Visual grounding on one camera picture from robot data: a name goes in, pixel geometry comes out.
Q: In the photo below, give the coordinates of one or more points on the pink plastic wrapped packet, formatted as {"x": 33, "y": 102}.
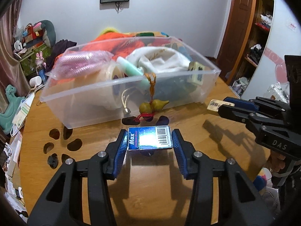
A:
{"x": 77, "y": 61}

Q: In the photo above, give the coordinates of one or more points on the small blue cardboard box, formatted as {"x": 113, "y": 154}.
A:
{"x": 145, "y": 139}

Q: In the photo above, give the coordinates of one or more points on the group of dark oval pieces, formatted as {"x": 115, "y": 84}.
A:
{"x": 75, "y": 144}

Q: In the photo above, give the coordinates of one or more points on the white and pink curved panel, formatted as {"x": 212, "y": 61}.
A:
{"x": 279, "y": 28}

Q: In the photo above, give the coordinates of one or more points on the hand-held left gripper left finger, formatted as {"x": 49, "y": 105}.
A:
{"x": 121, "y": 150}

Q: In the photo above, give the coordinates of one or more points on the white cloth pouch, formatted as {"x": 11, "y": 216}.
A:
{"x": 160, "y": 58}

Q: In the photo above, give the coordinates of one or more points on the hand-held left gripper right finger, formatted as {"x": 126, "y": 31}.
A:
{"x": 177, "y": 150}

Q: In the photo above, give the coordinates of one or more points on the rabbit figurine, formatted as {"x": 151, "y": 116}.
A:
{"x": 39, "y": 58}

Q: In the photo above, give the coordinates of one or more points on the grey green plush toy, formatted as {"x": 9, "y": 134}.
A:
{"x": 49, "y": 31}

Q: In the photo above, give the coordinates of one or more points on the teal dinosaur toy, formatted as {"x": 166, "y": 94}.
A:
{"x": 10, "y": 108}

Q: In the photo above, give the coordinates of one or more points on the white mug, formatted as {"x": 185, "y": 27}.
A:
{"x": 35, "y": 81}

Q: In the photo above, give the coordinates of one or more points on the wooden open shelf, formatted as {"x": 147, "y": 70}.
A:
{"x": 257, "y": 42}

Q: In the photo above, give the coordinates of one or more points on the pile of loose papers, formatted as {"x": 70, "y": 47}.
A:
{"x": 11, "y": 169}

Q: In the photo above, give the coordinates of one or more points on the tape roll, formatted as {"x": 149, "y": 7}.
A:
{"x": 112, "y": 70}

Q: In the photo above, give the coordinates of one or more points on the orange cloth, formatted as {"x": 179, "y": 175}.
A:
{"x": 110, "y": 40}

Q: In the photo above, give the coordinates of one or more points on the mint green tube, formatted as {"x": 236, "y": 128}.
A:
{"x": 128, "y": 66}

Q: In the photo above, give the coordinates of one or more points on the brown wooden door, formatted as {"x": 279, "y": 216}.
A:
{"x": 237, "y": 28}

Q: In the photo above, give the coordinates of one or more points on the beige box with dark dots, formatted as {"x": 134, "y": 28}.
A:
{"x": 197, "y": 77}

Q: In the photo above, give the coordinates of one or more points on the stack of paper packets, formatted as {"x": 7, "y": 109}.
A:
{"x": 23, "y": 109}

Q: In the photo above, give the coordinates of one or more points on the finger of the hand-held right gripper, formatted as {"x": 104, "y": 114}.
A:
{"x": 235, "y": 114}
{"x": 242, "y": 103}

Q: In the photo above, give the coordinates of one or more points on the person's right hand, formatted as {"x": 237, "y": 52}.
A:
{"x": 277, "y": 163}

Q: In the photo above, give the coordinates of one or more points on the white price tag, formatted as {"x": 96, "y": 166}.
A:
{"x": 215, "y": 104}

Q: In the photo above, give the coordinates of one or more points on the colourful patchwork blanket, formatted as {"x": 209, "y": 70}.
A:
{"x": 145, "y": 33}

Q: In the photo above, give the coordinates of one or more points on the clear plastic storage box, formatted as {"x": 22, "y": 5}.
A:
{"x": 89, "y": 108}

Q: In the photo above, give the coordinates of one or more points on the striped pink curtain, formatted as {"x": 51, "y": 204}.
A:
{"x": 7, "y": 51}

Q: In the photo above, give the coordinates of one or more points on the wooden desk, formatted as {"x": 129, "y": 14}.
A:
{"x": 218, "y": 146}

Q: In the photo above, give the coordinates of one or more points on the dark purple cloth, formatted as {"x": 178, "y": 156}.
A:
{"x": 62, "y": 47}

